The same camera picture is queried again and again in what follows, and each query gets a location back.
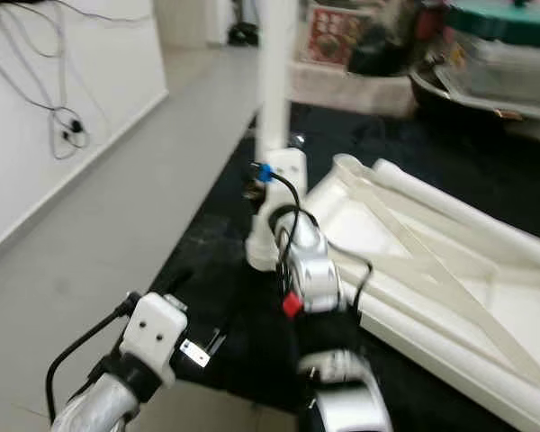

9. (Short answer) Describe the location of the dark green lidded tray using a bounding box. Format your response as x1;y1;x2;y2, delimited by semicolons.
441;0;540;48

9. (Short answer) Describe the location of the black plastic bag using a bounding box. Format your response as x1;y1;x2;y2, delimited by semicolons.
346;18;406;77

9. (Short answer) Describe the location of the beige patterned cloth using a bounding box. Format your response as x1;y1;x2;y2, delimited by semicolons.
292;58;419;118

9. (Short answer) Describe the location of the red printed food box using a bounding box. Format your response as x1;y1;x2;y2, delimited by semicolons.
309;7;352;64

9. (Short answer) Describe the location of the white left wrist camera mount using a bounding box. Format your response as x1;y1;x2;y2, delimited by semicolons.
121;292;190;379

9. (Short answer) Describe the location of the black coiled floor item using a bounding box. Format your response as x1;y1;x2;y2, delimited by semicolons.
227;20;260;46

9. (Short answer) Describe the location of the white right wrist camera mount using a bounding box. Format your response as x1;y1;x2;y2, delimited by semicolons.
247;147;307;217

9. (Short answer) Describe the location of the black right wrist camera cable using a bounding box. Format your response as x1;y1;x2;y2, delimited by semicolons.
256;164;307;289

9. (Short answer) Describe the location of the black cloth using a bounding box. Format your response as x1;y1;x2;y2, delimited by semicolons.
126;101;540;432

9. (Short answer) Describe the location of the white plastic children table top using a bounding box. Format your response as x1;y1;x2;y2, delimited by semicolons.
246;153;540;432

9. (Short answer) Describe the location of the clear plastic storage container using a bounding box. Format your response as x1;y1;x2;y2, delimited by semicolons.
450;31;540;102

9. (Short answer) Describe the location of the black left wrist camera cable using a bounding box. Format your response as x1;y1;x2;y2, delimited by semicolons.
43;301;136;424

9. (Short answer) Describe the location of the black plug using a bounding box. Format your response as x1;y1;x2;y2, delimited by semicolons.
66;126;89;148

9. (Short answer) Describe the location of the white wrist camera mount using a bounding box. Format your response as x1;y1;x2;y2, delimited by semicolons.
247;147;307;217
121;292;190;379

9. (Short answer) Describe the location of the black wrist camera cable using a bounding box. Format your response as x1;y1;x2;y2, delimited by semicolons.
43;301;136;424
256;164;307;289

